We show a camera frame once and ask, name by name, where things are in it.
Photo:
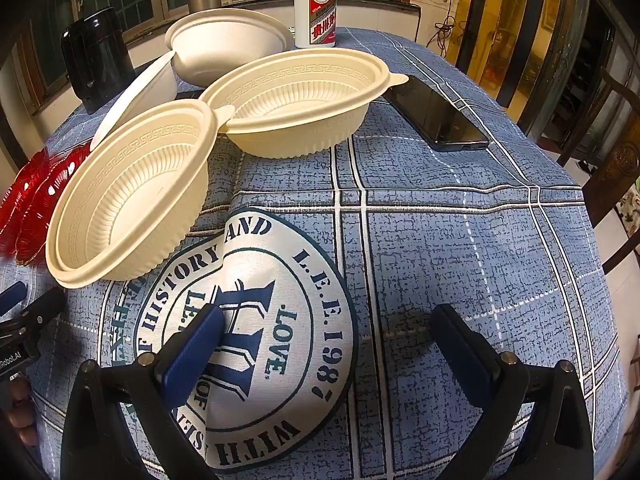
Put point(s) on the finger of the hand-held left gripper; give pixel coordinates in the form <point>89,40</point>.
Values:
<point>12,297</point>
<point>37,310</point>

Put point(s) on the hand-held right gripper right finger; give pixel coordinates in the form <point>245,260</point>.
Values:
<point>465,355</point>

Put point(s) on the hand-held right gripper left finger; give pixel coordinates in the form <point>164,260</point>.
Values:
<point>192,355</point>

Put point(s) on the cream patterned plastic bowl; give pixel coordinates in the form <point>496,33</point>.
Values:
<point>300,110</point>
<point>100,240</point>

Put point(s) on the red scalloped plate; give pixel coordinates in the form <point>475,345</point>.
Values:
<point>40,200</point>

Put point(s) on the white round plate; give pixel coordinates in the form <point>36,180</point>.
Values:
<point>140,95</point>

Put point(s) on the plain white bowl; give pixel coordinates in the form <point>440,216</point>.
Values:
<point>225,55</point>

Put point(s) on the person's left hand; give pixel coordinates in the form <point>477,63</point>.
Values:
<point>21,412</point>

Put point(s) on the blue checked tablecloth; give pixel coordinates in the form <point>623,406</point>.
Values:
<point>425,260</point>

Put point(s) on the dark wooden chair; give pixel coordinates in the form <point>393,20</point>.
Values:
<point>605,180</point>

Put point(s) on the black smartphone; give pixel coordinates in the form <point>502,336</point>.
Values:
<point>435,112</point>

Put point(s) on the black thermos jug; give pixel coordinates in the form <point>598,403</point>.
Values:
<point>97,60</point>

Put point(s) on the gold framed door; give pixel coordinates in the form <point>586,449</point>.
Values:
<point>500,20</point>

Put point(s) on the white liquor bottle red cap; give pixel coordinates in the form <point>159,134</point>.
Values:
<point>315,15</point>

